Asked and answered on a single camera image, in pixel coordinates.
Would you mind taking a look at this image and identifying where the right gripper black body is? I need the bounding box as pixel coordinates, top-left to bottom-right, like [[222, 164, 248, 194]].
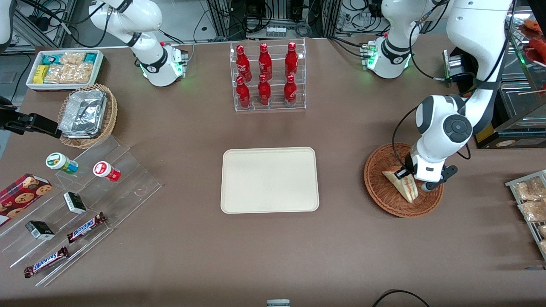
[[0, 96, 26, 133]]

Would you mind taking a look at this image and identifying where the black loose cable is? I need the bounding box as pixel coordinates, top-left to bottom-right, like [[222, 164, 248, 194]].
[[372, 290, 431, 307]]

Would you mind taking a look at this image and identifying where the green lid white cup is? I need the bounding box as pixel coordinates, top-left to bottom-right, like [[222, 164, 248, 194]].
[[46, 152, 79, 175]]

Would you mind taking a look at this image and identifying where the black electronics box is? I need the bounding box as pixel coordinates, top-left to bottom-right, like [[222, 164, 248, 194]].
[[442, 48, 476, 88]]

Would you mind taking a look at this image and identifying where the glass display cabinet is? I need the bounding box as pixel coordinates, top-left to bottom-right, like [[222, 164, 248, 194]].
[[473, 0, 546, 150]]

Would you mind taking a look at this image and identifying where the clear acrylic stepped shelf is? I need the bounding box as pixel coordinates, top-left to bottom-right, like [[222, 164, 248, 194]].
[[0, 136, 163, 287]]

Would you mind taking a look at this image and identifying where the clear acrylic bottle rack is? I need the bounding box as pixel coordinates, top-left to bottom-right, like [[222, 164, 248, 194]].
[[229, 38, 307, 112]]

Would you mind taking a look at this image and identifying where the white plastic snack bin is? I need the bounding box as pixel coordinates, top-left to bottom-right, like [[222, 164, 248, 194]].
[[26, 49, 105, 91]]

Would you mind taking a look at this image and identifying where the clear cracker bag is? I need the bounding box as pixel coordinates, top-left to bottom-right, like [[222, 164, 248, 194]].
[[68, 63, 94, 84], [60, 52, 87, 65], [44, 64, 71, 84]]

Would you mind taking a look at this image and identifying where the dark brown wicker basket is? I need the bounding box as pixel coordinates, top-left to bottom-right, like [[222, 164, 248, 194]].
[[364, 143, 444, 218]]

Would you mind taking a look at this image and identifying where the cream plastic tray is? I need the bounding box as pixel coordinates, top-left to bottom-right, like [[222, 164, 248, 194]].
[[221, 147, 319, 214]]

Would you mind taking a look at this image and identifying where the triangular sandwich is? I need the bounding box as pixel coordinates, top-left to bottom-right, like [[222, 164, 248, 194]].
[[382, 170, 419, 203]]

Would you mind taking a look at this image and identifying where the light tan wicker basket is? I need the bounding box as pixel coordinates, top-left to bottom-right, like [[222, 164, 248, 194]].
[[57, 83, 118, 149]]

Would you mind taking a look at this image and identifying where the aluminium frame rack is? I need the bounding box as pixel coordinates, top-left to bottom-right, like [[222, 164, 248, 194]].
[[205, 0, 384, 41]]

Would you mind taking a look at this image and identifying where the Snickers chocolate bar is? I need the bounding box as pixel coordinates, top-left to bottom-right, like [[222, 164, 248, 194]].
[[23, 246, 70, 278], [67, 212, 107, 244]]

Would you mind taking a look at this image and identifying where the grey wire rack tray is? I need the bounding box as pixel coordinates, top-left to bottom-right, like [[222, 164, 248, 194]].
[[505, 170, 546, 261]]

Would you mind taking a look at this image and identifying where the aluminium foil container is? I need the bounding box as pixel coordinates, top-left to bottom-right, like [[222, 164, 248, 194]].
[[58, 89, 108, 139]]

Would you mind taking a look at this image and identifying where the small black box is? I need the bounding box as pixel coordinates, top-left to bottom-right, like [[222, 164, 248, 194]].
[[25, 220, 55, 240], [63, 192, 87, 214]]

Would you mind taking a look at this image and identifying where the red tartan cookie box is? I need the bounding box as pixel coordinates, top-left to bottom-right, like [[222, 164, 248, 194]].
[[0, 173, 53, 228]]

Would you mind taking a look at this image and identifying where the red lid yogurt cup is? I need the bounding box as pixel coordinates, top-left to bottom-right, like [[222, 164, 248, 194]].
[[93, 161, 121, 182]]

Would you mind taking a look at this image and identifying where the red cola bottle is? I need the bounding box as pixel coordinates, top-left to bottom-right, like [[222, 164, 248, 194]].
[[285, 41, 299, 78], [258, 43, 273, 81], [237, 76, 251, 108], [284, 75, 297, 106], [236, 45, 252, 81], [258, 74, 272, 106]]

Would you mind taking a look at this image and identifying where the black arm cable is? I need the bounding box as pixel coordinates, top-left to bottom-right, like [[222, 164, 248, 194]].
[[391, 104, 423, 169]]

